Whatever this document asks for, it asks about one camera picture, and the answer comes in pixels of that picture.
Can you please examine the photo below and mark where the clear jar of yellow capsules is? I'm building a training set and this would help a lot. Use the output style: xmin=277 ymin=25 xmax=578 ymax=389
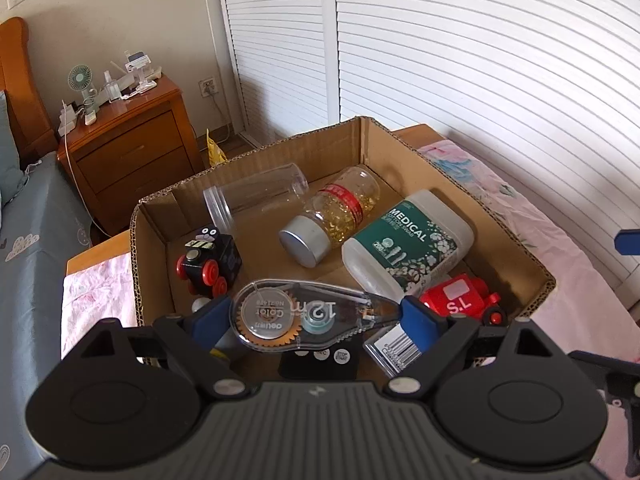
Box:
xmin=278 ymin=165 xmax=382 ymax=269

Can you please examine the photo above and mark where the empty clear plastic jar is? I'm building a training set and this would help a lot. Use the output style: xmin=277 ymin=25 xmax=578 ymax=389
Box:
xmin=202 ymin=162 xmax=310 ymax=234

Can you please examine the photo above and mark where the wooden headboard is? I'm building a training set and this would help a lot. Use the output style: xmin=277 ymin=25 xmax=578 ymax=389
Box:
xmin=0 ymin=16 xmax=59 ymax=162

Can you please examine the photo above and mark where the narrow white louvred wardrobe door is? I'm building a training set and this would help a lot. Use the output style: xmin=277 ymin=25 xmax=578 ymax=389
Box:
xmin=215 ymin=0 xmax=342 ymax=147

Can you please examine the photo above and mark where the black toy train car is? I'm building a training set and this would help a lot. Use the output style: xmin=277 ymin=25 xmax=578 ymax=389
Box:
xmin=175 ymin=226 xmax=244 ymax=299

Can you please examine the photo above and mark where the white phone holder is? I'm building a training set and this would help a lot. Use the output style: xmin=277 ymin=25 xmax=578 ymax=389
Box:
xmin=122 ymin=50 xmax=157 ymax=97

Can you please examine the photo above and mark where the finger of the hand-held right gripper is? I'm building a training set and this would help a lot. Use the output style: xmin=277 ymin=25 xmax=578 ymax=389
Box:
xmin=570 ymin=351 xmax=640 ymax=423
xmin=614 ymin=229 xmax=640 ymax=256

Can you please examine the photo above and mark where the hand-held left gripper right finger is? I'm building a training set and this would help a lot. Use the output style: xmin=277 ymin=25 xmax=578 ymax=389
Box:
xmin=387 ymin=296 xmax=571 ymax=403

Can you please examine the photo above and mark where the red toy train car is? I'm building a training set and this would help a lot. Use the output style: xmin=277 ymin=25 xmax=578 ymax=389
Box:
xmin=419 ymin=273 xmax=509 ymax=329

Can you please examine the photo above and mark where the yellow bag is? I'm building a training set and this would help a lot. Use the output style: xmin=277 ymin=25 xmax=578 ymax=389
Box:
xmin=205 ymin=129 xmax=227 ymax=165

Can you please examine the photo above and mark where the small clear spray bottle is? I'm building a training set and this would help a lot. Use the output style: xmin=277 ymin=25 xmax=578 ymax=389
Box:
xmin=102 ymin=71 xmax=121 ymax=104

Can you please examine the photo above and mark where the wide white louvred wardrobe door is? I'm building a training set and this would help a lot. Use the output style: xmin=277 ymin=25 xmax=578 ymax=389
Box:
xmin=334 ymin=0 xmax=640 ymax=311

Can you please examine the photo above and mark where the brown cardboard box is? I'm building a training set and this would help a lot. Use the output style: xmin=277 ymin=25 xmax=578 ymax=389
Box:
xmin=129 ymin=116 xmax=557 ymax=362

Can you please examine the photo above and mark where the wooden nightstand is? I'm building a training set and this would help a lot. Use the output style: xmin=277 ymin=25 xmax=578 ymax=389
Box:
xmin=56 ymin=75 xmax=197 ymax=237

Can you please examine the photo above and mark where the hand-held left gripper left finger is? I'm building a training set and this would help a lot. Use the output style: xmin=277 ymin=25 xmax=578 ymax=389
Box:
xmin=62 ymin=296 xmax=251 ymax=403

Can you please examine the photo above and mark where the small green desk fan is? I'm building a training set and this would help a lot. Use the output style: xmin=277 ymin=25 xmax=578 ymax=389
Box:
xmin=68 ymin=64 xmax=99 ymax=112

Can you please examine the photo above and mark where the clear plastic case with label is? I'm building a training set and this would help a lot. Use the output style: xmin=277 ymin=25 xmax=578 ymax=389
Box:
xmin=364 ymin=322 xmax=432 ymax=377

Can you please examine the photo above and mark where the clear correction tape dispenser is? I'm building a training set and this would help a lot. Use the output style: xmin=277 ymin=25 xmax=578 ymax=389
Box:
xmin=229 ymin=278 xmax=404 ymax=351

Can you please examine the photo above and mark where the large blue pillow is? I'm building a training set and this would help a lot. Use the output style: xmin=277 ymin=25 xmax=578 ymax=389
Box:
xmin=0 ymin=90 xmax=27 ymax=211

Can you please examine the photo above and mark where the green-label cotton swab box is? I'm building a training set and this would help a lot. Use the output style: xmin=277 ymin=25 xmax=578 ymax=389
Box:
xmin=341 ymin=189 xmax=475 ymax=297

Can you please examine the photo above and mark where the white power strip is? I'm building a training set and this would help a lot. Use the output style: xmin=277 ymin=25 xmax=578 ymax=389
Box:
xmin=57 ymin=100 xmax=84 ymax=137

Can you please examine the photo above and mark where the black digital timer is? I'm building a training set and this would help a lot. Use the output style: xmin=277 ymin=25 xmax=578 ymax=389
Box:
xmin=277 ymin=332 xmax=362 ymax=381

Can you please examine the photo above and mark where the grey-blue bed sheet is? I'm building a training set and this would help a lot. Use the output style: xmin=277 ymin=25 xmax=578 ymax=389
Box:
xmin=0 ymin=152 xmax=132 ymax=480

